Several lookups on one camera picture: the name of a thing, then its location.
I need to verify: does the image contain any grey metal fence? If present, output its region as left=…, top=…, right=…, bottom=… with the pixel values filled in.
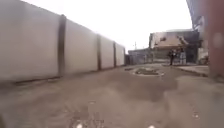
left=124, top=48, right=155, bottom=66

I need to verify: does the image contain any brown dirt road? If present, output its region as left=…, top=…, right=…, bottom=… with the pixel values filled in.
left=0, top=62, right=224, bottom=128

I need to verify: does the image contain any person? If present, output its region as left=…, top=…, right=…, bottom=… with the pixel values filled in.
left=168, top=49, right=177, bottom=66

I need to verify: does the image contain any unfinished concrete building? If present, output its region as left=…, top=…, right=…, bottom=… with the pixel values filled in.
left=148, top=28, right=201, bottom=64

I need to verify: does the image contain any raised concrete slab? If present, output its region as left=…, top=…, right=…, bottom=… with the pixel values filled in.
left=174, top=65, right=210, bottom=78

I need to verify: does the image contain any red brick building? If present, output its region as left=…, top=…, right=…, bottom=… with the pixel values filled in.
left=185, top=0, right=224, bottom=80

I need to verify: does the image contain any long grey concrete wall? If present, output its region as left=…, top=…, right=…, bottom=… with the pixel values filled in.
left=0, top=0, right=127, bottom=84

